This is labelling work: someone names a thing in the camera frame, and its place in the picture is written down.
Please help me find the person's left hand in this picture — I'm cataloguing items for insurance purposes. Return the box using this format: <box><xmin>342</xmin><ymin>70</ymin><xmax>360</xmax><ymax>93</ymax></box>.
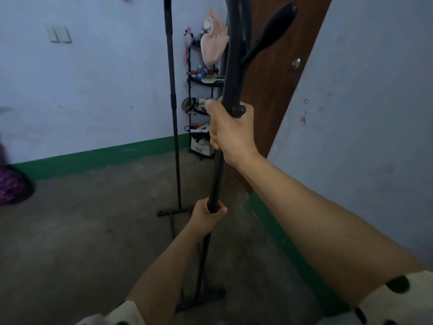
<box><xmin>187</xmin><ymin>198</ymin><xmax>228</xmax><ymax>239</ymax></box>

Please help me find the person's right hand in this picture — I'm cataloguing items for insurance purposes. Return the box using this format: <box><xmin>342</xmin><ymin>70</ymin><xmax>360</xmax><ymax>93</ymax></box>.
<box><xmin>205</xmin><ymin>98</ymin><xmax>261</xmax><ymax>166</ymax></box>

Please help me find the black metal clothes rack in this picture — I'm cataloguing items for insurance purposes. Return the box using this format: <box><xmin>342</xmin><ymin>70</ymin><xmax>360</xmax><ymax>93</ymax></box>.
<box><xmin>157</xmin><ymin>0</ymin><xmax>299</xmax><ymax>313</ymax></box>

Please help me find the person's left forearm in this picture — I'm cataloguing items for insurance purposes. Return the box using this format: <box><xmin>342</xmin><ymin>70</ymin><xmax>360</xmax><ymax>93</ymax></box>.
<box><xmin>126</xmin><ymin>228</ymin><xmax>207</xmax><ymax>325</ymax></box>

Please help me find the person's right forearm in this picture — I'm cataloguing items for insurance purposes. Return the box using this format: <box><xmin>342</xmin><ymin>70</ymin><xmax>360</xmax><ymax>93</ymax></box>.
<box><xmin>233</xmin><ymin>150</ymin><xmax>427</xmax><ymax>308</ymax></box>

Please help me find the white bag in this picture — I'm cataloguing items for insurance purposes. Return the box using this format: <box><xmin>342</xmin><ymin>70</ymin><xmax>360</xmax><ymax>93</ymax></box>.
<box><xmin>190</xmin><ymin>128</ymin><xmax>216</xmax><ymax>158</ymax></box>

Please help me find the brown tape roll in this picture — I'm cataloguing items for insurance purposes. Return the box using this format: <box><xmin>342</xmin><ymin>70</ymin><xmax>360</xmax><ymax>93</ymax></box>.
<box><xmin>181</xmin><ymin>97</ymin><xmax>196</xmax><ymax>116</ymax></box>

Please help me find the black corner shelf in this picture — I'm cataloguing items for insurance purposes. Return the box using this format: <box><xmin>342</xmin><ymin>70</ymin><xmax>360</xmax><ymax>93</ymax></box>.
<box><xmin>184</xmin><ymin>28</ymin><xmax>226</xmax><ymax>160</ymax></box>

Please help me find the brown wooden door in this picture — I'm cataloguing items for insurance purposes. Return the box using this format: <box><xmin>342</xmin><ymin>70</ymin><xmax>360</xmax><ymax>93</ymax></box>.
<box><xmin>219</xmin><ymin>0</ymin><xmax>334</xmax><ymax>195</ymax></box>

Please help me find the pink hanging cloth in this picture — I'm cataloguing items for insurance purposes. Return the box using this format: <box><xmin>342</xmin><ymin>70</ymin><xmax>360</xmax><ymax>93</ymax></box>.
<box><xmin>200</xmin><ymin>9</ymin><xmax>230</xmax><ymax>67</ymax></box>

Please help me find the white polka-dot left sleeve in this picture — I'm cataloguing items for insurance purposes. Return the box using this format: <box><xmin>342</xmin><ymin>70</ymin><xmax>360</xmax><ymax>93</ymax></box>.
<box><xmin>75</xmin><ymin>300</ymin><xmax>146</xmax><ymax>325</ymax></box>

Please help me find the white polka-dot sleeve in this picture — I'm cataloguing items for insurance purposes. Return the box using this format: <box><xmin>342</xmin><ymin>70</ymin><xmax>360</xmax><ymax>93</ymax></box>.
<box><xmin>75</xmin><ymin>300</ymin><xmax>146</xmax><ymax>325</ymax></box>
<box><xmin>351</xmin><ymin>270</ymin><xmax>433</xmax><ymax>325</ymax></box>

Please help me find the white polka-dot right sleeve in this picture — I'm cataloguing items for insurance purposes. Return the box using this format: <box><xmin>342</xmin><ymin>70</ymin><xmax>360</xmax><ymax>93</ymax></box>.
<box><xmin>351</xmin><ymin>270</ymin><xmax>433</xmax><ymax>325</ymax></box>

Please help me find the purple patterned fabric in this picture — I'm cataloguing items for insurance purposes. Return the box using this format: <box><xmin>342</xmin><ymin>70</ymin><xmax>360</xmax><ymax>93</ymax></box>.
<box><xmin>0</xmin><ymin>132</ymin><xmax>35</xmax><ymax>205</ymax></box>

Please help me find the white wall switch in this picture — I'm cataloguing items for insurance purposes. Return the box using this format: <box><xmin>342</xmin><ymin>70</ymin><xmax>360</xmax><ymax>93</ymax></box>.
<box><xmin>44</xmin><ymin>24</ymin><xmax>72</xmax><ymax>44</ymax></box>

